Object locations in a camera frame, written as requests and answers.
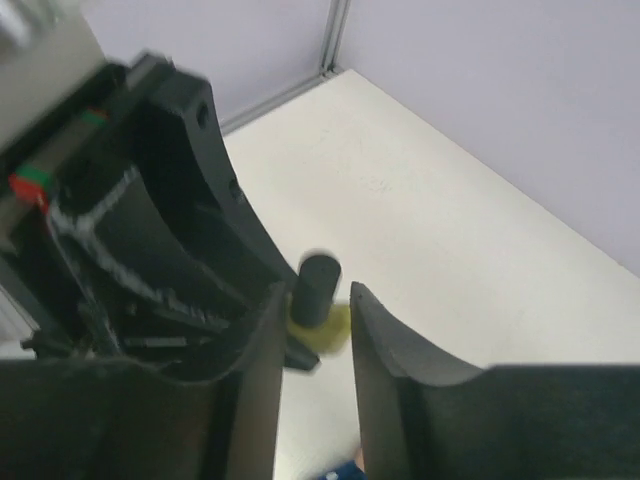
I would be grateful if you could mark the blue plaid sleeve forearm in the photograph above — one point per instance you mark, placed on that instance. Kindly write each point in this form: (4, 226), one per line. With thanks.
(346, 471)

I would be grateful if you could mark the left aluminium frame post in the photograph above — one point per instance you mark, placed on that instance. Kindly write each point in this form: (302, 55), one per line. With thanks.
(336, 21)

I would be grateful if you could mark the yellow nail polish bottle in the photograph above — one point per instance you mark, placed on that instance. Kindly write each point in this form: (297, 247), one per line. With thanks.
(322, 326)

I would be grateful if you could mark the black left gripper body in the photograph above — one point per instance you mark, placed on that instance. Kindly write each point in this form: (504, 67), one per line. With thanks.
(85, 251)

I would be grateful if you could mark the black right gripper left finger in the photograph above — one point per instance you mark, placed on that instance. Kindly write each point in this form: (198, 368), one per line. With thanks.
(214, 416)

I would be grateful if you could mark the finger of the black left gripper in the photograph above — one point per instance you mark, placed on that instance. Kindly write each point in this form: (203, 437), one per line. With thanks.
(298, 357)
(191, 179)

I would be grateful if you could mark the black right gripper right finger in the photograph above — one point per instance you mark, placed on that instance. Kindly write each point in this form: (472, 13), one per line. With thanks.
(426, 414)

